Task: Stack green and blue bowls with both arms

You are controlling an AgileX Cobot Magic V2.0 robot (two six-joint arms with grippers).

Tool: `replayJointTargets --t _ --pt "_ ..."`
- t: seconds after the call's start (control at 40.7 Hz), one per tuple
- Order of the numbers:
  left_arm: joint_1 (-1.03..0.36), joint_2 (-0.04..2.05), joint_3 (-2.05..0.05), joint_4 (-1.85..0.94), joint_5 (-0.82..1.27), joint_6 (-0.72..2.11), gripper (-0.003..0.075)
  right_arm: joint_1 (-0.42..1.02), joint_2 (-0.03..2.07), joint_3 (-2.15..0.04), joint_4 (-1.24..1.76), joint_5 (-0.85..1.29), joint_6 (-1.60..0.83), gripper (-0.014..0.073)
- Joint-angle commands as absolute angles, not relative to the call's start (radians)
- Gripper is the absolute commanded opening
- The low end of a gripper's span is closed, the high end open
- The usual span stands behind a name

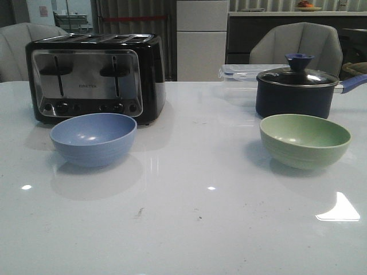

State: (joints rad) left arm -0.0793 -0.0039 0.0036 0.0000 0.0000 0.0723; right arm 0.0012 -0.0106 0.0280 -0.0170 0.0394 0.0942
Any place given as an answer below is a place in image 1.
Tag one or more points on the fruit bowl on counter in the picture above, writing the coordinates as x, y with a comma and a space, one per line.
305, 5

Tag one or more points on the dark counter sideboard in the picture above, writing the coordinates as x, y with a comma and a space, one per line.
246, 29

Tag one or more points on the grey chair left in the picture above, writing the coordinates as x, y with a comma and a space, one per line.
14, 39

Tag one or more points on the grey chair right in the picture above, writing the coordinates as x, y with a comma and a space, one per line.
320, 41

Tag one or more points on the clear plastic food container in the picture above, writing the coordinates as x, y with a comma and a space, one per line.
240, 84

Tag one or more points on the blue plastic bowl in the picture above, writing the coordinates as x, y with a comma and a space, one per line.
94, 140

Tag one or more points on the white cabinet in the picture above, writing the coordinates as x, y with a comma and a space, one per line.
201, 39

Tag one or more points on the brown woven basket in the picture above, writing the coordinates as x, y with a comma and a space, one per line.
353, 69

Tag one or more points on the glass pot lid blue knob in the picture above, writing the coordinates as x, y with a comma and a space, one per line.
298, 74

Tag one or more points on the grey chair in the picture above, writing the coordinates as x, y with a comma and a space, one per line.
320, 41
14, 39

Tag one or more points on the green plastic bowl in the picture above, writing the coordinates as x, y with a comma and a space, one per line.
303, 141

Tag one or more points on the black chrome four-slot toaster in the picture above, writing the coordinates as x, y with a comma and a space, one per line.
79, 74

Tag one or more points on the dark blue saucepan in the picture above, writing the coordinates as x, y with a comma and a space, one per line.
314, 100

